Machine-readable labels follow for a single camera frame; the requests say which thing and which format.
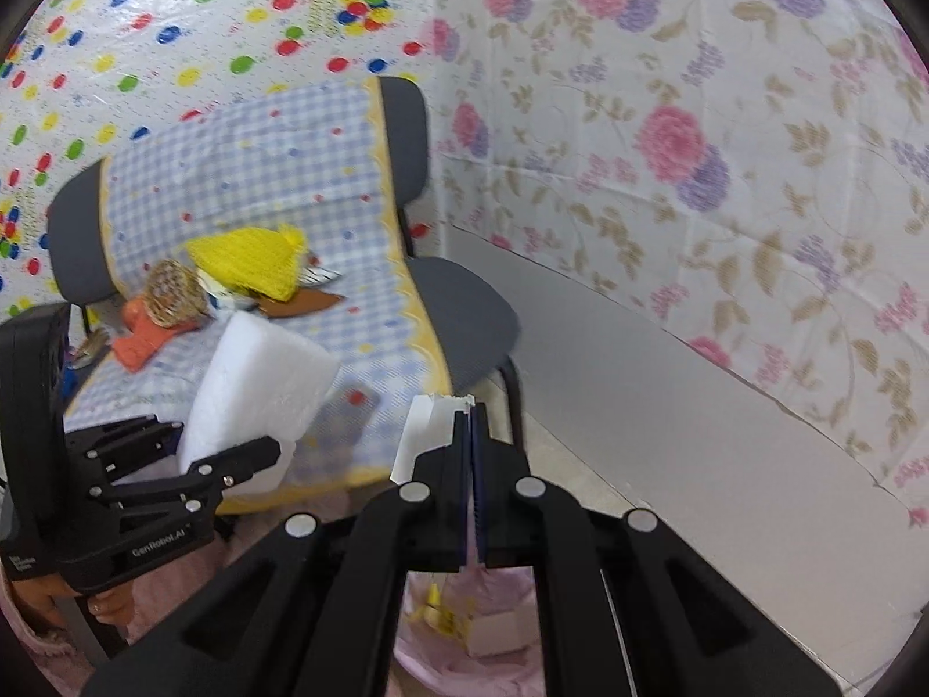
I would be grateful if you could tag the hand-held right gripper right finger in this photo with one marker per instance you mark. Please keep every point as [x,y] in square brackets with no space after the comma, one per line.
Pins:
[483,494]

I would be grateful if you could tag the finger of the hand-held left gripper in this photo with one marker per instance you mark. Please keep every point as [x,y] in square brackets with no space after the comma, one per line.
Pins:
[130,439]
[232,461]

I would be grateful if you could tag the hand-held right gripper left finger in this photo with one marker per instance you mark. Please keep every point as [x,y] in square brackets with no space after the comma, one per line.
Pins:
[453,494]

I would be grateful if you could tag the small white foam piece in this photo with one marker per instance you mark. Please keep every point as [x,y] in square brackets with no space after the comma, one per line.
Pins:
[428,428]

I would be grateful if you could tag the large white foam block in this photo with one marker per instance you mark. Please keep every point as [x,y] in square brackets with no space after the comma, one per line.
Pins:
[254,377]

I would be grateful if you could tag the orange knit cloth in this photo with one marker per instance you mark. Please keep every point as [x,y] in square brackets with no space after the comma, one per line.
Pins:
[138,350]

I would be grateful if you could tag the bin with pink bag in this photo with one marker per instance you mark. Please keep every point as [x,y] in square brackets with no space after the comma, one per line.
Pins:
[435,668]

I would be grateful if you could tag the yellow knit hat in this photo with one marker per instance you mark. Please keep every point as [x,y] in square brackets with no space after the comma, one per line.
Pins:
[247,258]

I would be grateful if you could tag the person's left hand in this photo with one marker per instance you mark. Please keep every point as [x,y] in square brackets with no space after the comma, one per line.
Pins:
[105,608]

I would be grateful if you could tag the yellow plastic piece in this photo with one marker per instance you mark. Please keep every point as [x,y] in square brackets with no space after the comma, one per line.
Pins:
[435,606]

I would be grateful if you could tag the white paper box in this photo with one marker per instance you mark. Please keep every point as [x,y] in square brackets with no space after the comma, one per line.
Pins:
[497,632]

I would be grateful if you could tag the woven wicker ball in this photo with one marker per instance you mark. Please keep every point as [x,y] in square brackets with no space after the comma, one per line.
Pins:
[174,290]

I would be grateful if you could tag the brown leather piece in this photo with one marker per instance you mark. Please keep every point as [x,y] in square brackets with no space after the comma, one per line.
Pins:
[305,303]

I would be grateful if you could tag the grey chair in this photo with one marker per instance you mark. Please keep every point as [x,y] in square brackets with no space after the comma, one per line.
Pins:
[464,305]

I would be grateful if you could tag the black white striped piece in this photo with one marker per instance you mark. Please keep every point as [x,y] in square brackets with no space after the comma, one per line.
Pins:
[319,274]

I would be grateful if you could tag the blue checkered cloth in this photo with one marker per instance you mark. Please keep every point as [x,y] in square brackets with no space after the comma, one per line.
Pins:
[290,181]

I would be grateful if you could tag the floral wall cloth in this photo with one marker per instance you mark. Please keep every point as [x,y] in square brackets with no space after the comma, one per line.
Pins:
[726,232]

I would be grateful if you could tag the polka dot wall cloth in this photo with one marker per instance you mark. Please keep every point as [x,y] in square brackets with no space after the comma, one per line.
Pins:
[181,29]

